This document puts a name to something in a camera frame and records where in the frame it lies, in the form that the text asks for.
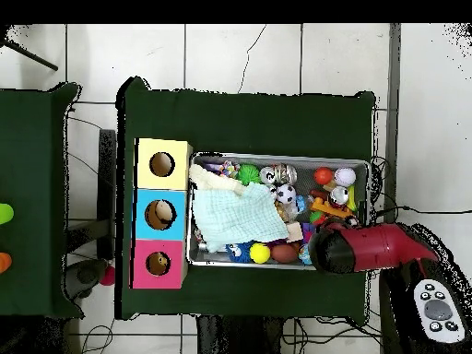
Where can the orange toy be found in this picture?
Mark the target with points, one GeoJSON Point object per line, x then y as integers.
{"type": "Point", "coordinates": [3, 262]}

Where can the globe print ball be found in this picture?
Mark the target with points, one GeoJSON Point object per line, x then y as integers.
{"type": "Point", "coordinates": [304, 255]}

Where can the black tripod leg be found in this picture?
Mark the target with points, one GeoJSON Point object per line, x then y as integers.
{"type": "Point", "coordinates": [33, 58]}

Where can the orange plastic toy block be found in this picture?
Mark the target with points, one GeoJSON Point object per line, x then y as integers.
{"type": "Point", "coordinates": [328, 208]}

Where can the clear mesh bin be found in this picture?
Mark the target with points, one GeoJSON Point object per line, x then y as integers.
{"type": "Point", "coordinates": [228, 262]}

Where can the brown toy football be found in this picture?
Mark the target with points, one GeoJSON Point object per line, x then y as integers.
{"type": "Point", "coordinates": [283, 253]}

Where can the dark green table cloth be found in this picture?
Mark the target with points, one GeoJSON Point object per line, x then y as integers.
{"type": "Point", "coordinates": [250, 121]}
{"type": "Point", "coordinates": [33, 184]}

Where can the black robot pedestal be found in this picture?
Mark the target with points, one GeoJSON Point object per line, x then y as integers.
{"type": "Point", "coordinates": [236, 335]}

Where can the mint green cloth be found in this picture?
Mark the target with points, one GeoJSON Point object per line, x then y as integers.
{"type": "Point", "coordinates": [236, 217]}

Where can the wooden box with three holes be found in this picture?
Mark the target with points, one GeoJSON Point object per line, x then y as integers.
{"type": "Point", "coordinates": [162, 147]}

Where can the orange ball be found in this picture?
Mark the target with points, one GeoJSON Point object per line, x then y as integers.
{"type": "Point", "coordinates": [323, 176]}

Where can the yellow smiley ball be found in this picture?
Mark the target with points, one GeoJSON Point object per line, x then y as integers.
{"type": "Point", "coordinates": [260, 253]}

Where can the cream waffle cloth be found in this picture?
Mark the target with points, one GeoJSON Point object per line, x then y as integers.
{"type": "Point", "coordinates": [210, 180]}

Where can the small soccer ball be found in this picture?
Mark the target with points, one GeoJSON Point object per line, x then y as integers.
{"type": "Point", "coordinates": [286, 193]}

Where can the white baseball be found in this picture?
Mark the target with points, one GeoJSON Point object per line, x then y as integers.
{"type": "Point", "coordinates": [345, 177]}

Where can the green spiky ball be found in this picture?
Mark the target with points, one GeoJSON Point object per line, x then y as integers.
{"type": "Point", "coordinates": [249, 173]}

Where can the yellow duck toy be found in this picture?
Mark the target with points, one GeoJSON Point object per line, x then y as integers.
{"type": "Point", "coordinates": [159, 261]}

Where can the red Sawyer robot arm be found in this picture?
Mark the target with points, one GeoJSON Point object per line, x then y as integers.
{"type": "Point", "coordinates": [376, 247]}

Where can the lime green toy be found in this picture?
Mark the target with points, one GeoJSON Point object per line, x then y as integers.
{"type": "Point", "coordinates": [4, 214]}

